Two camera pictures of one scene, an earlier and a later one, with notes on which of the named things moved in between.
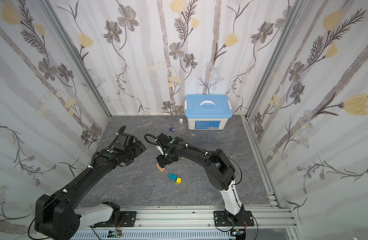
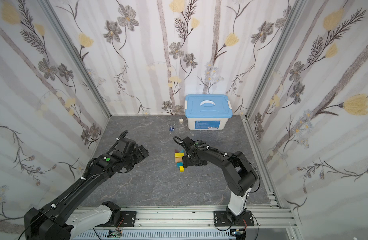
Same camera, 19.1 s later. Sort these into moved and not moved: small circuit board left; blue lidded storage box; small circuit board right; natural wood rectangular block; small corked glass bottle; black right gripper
Moved: natural wood rectangular block; black right gripper
Not moved: small circuit board left; small corked glass bottle; small circuit board right; blue lidded storage box
